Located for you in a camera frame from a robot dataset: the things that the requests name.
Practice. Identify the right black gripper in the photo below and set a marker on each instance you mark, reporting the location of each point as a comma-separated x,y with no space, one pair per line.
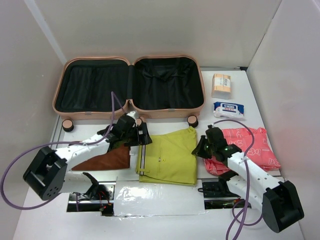
202,150

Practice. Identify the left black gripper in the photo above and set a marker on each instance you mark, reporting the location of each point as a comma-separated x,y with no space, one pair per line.
142,139

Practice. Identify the brown towel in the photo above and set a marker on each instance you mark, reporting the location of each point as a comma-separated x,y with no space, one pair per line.
116,159

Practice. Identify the yellow-green shorts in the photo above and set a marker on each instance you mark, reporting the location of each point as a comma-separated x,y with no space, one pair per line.
168,159

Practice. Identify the blue white wet wipes pack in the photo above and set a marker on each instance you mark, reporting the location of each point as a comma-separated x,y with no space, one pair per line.
228,110

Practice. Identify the pink patterned garment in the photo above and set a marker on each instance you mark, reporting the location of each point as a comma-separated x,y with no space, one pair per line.
260,153

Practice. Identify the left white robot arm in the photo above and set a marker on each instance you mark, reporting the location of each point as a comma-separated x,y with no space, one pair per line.
50,172

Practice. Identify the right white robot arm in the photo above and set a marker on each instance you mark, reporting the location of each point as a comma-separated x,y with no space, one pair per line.
278,201

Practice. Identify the orange tissue pack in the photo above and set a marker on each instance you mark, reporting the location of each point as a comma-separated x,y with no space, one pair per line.
221,86

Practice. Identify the pink open suitcase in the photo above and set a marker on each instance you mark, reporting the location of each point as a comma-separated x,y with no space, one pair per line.
156,86

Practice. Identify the white taped cover sheet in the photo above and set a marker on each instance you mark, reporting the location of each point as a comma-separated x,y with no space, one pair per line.
139,199

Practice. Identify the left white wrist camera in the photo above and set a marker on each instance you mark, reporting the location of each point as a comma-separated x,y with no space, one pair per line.
133,114

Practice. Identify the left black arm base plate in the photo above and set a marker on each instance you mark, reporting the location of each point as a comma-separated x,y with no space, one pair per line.
98,197

